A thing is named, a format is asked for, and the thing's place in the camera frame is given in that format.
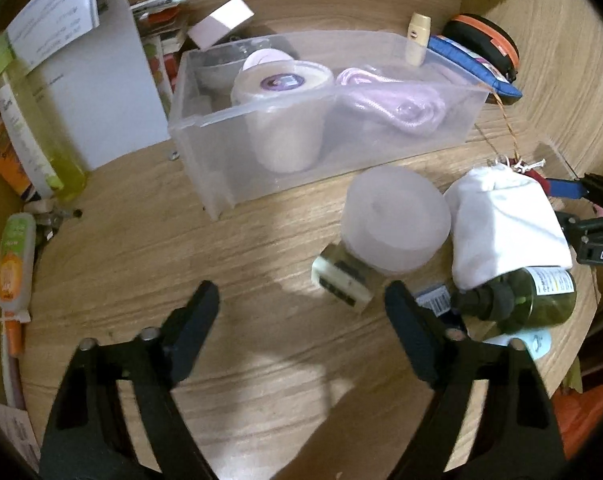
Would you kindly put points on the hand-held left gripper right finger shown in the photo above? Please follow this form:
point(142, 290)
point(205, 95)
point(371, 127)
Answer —
point(415, 344)

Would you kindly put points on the pink plastic packet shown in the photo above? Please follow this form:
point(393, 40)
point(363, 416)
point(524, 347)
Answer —
point(381, 105)

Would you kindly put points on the small metal clip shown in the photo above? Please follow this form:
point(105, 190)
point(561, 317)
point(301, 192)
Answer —
point(49, 217)

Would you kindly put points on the large white box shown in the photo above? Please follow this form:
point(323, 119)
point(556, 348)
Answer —
point(111, 90)

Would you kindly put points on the green pump bottle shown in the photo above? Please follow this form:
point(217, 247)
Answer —
point(546, 300)

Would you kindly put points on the small blue labelled packet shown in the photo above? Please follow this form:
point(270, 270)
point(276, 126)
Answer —
point(434, 301)

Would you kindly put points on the orange cloth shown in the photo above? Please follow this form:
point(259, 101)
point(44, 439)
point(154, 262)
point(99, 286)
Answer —
point(579, 420)

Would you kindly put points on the small beige bottle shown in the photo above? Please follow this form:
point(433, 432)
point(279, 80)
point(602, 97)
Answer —
point(417, 42)

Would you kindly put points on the clear plastic storage box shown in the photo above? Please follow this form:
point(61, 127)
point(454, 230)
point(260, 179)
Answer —
point(221, 135)

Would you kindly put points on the small cream square box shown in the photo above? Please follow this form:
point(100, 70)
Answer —
point(341, 280)

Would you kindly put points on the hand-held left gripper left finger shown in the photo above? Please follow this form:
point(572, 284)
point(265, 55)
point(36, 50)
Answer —
point(197, 330)

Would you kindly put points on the snack packet with orange print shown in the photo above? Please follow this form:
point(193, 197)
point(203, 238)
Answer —
point(164, 12)

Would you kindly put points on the black case with orange trim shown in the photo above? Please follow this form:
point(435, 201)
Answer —
point(486, 35)

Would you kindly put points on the blue zip pouch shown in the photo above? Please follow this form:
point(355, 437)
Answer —
point(474, 65)

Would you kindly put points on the frosted round plastic container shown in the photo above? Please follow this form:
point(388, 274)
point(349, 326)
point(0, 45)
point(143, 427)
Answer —
point(394, 220)

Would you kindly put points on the round pink lid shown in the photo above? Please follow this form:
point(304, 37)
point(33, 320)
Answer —
point(266, 57)

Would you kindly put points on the snack packet with red print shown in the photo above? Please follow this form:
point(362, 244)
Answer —
point(159, 65)

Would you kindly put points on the white paper leaflet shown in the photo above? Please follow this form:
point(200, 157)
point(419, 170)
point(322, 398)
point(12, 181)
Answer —
point(11, 430)

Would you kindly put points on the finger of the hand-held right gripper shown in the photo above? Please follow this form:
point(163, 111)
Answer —
point(566, 188)
point(594, 240)

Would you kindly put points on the white tape roll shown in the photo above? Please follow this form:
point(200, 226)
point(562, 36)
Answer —
point(286, 130)

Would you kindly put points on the yellow-green liquid bottle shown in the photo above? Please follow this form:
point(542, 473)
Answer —
point(36, 125)

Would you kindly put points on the small white box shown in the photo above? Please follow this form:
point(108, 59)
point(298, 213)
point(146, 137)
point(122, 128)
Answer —
point(221, 22)

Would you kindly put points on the white printed paper sheet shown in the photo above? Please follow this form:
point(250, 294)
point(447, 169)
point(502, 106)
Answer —
point(56, 15)

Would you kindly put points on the red tag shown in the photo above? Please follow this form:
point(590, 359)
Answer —
point(539, 180)

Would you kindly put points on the orange cardboard box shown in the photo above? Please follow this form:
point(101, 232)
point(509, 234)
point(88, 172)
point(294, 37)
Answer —
point(1, 157)

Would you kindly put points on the green and orange tube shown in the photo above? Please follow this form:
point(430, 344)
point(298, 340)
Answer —
point(14, 265)

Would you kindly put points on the wooden desktop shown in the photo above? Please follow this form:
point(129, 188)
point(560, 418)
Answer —
point(181, 240)

